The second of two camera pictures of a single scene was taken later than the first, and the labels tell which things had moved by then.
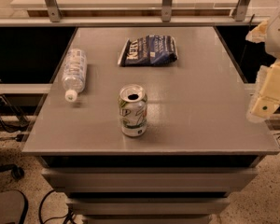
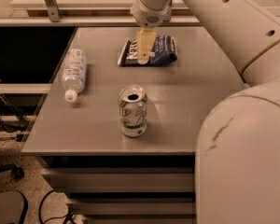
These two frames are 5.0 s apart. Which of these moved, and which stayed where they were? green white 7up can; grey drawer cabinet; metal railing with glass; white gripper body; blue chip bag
Moved: white gripper body
Stayed: green white 7up can; metal railing with glass; blue chip bag; grey drawer cabinet
